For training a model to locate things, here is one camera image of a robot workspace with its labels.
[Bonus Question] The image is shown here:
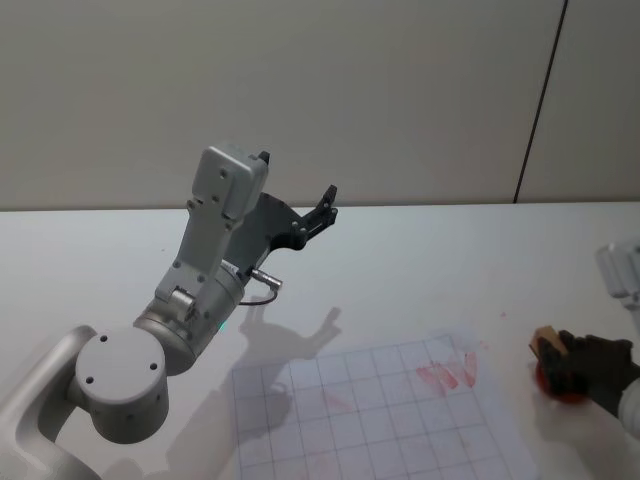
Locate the thin dark cable silver plug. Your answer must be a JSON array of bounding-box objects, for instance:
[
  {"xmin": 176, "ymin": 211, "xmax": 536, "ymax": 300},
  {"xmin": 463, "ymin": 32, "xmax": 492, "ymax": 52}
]
[{"xmin": 238, "ymin": 268, "xmax": 285, "ymax": 307}]

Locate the round red dish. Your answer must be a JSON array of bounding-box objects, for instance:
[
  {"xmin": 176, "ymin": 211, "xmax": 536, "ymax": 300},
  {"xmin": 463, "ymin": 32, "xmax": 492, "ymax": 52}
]
[{"xmin": 532, "ymin": 360, "xmax": 587, "ymax": 404}]

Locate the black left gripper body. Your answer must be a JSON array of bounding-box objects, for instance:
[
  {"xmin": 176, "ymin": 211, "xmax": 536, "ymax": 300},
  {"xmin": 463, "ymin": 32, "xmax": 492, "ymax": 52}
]
[{"xmin": 222, "ymin": 192, "xmax": 306, "ymax": 276}]

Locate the small tan block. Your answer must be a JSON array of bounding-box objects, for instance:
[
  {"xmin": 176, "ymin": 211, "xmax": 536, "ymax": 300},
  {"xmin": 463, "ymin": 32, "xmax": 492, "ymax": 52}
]
[{"xmin": 528, "ymin": 325, "xmax": 569, "ymax": 359}]

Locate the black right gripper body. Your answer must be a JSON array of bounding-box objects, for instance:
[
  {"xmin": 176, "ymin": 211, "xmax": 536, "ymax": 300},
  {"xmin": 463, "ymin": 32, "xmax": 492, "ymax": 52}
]
[{"xmin": 574, "ymin": 335, "xmax": 640, "ymax": 417}]

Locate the white grid paper sheet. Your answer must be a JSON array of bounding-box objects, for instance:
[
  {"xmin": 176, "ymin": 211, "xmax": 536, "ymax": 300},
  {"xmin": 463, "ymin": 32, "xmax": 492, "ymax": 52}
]
[{"xmin": 231, "ymin": 327, "xmax": 539, "ymax": 480}]

